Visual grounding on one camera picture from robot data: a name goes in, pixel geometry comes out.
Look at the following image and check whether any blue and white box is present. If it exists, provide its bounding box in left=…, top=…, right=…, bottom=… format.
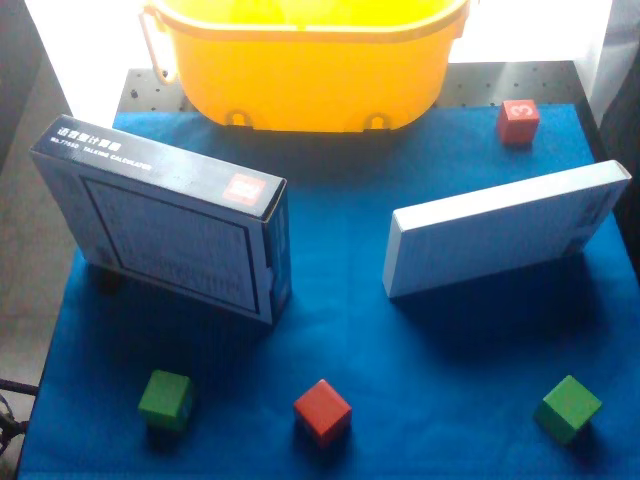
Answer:
left=28, top=113, right=293, bottom=327

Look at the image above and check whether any yellow plastic basket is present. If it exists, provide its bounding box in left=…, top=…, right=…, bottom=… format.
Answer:
left=138, top=0, right=471, bottom=135

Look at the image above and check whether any blue fabric cloth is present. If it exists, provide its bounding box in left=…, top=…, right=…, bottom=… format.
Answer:
left=17, top=102, right=640, bottom=480

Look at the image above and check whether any plain red block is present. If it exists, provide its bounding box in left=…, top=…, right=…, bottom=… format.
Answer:
left=292, top=378, right=353, bottom=450

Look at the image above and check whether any green block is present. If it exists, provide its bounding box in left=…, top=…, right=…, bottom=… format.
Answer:
left=532, top=374, right=604, bottom=446
left=137, top=369, right=196, bottom=434

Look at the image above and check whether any red block with number three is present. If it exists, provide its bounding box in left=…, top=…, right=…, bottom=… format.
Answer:
left=496, top=98, right=541, bottom=147

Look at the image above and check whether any black cable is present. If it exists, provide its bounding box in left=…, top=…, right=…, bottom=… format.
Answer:
left=0, top=378, right=40, bottom=454

